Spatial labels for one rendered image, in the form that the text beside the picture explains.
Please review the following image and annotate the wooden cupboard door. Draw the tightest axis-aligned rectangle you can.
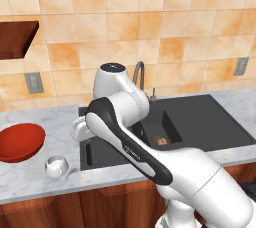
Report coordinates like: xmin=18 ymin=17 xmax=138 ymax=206
xmin=79 ymin=179 xmax=168 ymax=228
xmin=0 ymin=192 xmax=82 ymax=228
xmin=223 ymin=161 xmax=256 ymax=184

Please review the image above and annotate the white mug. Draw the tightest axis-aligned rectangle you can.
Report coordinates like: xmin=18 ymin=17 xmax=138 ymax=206
xmin=44 ymin=153 xmax=70 ymax=179

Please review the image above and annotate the grey wall socket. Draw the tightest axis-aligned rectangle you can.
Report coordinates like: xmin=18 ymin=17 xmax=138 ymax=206
xmin=23 ymin=71 xmax=45 ymax=95
xmin=233 ymin=56 xmax=250 ymax=77

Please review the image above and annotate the dark wooden shelf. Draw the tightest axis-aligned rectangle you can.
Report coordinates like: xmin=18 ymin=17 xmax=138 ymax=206
xmin=0 ymin=20 xmax=40 ymax=61

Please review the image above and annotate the red bowl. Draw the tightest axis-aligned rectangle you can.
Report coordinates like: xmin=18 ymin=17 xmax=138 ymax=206
xmin=0 ymin=122 xmax=47 ymax=164

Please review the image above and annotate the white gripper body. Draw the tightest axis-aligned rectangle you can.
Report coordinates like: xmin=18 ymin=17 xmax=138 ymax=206
xmin=71 ymin=115 xmax=96 ymax=143

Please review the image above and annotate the grey tap lever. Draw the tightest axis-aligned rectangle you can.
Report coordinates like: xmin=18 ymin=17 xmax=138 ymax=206
xmin=149 ymin=87 xmax=158 ymax=103

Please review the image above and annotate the grey curved tap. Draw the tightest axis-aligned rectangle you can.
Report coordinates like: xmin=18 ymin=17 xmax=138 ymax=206
xmin=132 ymin=60 xmax=146 ymax=92

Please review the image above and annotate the black sink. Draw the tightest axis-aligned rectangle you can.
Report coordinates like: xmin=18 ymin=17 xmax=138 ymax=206
xmin=78 ymin=93 xmax=256 ymax=172

